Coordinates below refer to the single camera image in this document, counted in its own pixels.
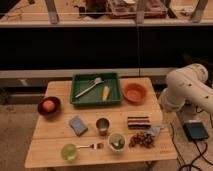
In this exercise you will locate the green plastic tray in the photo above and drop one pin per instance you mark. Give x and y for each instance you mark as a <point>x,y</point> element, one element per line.
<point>94,97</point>

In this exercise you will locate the dark red bowl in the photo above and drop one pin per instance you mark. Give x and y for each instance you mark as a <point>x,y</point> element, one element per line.
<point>44,112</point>

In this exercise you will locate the blue sponge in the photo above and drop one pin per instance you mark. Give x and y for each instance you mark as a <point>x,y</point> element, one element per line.
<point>78,126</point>

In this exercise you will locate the silver fork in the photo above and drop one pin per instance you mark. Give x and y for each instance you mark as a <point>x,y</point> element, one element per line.
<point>92,146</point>

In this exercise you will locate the white bowl with greens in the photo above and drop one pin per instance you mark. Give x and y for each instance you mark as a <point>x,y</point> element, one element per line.
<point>116,141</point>

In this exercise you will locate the orange bowl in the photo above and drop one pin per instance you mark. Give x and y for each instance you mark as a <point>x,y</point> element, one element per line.
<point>134,92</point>

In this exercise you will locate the clear plastic bag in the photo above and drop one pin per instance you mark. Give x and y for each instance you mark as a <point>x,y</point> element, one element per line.
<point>155,130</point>

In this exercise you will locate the striped brown block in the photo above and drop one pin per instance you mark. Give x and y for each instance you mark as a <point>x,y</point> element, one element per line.
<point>138,122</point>

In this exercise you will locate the bunch of dark grapes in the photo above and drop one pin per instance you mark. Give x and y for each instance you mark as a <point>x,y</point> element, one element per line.
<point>142,139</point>

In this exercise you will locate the metal cup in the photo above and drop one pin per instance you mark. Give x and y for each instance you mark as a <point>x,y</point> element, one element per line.
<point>102,125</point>

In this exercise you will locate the yellow corn cob toy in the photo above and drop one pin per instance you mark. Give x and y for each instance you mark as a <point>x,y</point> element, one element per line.
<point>106,92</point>

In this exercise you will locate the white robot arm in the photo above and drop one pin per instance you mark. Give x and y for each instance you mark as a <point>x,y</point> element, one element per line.
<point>187,83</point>

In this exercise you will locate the orange fruit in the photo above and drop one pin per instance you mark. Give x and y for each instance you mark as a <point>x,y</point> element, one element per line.
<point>48,105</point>

